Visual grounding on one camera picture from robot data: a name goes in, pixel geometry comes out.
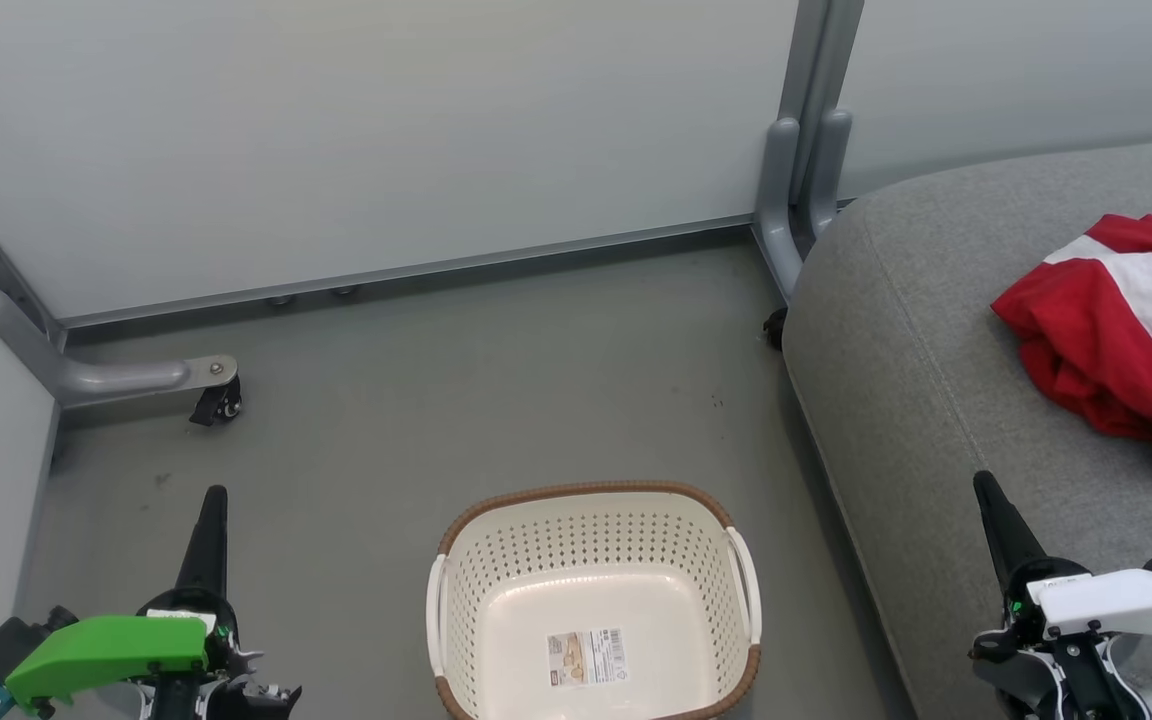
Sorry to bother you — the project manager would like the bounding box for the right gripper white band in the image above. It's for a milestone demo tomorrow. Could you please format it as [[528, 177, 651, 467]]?
[[969, 469, 1152, 720]]

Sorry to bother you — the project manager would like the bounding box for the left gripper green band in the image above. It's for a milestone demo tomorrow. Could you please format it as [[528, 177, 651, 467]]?
[[4, 485, 303, 720]]

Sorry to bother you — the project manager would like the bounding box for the red and white garment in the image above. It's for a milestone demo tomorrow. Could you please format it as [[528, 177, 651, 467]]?
[[991, 213, 1152, 488]]

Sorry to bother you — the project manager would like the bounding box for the cream perforated laundry basket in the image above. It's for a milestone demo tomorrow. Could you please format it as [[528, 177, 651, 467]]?
[[425, 480, 764, 720]]

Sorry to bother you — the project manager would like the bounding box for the grey fabric sofa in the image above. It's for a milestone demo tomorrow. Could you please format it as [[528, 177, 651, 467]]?
[[781, 135, 1152, 720]]

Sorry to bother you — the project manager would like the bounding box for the paper label sticker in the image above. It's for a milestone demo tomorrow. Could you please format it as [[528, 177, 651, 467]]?
[[547, 628, 628, 689]]

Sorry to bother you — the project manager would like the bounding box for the grey aluminium partition rail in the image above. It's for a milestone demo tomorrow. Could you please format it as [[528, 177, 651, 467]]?
[[61, 214, 759, 332]]

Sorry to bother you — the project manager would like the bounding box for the grey metal partition post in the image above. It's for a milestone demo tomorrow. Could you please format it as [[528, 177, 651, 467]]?
[[781, 0, 866, 206]]

